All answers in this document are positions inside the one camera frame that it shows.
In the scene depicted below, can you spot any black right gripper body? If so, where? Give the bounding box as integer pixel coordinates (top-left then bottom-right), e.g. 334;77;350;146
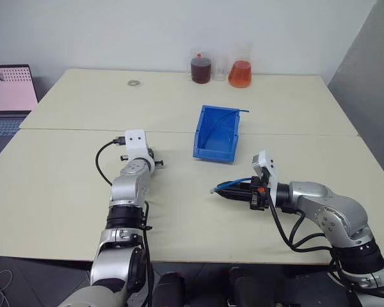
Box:
248;175;271;211

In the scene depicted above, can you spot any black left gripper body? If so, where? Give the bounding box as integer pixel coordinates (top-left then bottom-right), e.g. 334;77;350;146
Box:
120;147;166;169

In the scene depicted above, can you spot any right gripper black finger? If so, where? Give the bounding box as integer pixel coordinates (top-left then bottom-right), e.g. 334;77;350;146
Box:
214;182;253;194
218;191;252;203

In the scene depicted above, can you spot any blue cable with clear plug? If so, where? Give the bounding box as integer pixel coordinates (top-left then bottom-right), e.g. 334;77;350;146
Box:
209;177;254;195

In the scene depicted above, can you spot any blue plastic bin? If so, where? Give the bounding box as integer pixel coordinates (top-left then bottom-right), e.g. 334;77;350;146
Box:
192;104;243;164

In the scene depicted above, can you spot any beaker with dark brown liquid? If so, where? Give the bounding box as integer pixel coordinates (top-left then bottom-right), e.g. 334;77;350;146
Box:
189;51;212;85

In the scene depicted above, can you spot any small empty glass beaker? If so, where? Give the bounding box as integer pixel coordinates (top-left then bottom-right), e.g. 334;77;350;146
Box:
214;57;228;82

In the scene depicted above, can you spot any dark rounded shape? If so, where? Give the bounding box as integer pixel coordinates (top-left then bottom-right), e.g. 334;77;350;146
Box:
152;271;186;307

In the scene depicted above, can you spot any flask with orange liquid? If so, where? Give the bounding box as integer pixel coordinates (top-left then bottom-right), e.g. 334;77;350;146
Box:
228;43;254;89

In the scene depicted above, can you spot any open laptop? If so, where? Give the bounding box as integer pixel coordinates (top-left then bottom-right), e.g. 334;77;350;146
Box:
0;65;40;158

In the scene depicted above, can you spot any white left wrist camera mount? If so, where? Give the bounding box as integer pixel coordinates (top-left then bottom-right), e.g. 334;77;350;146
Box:
124;129;152;161

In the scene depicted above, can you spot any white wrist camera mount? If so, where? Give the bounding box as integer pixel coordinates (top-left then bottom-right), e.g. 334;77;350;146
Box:
124;129;152;161
251;150;279;207

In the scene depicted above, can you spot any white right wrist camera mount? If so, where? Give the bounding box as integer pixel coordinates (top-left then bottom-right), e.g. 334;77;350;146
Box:
251;150;279;207

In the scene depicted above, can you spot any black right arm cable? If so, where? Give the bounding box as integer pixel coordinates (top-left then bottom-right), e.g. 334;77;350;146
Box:
264;188;344;279

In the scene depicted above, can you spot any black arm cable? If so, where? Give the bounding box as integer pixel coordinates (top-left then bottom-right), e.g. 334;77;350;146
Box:
95;136;156;307
264;188;344;279

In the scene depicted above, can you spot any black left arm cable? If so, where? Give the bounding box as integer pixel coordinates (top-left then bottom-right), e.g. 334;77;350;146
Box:
95;136;156;307

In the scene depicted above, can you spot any thin blue cable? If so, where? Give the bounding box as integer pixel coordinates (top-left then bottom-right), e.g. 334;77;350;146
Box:
202;108;251;147

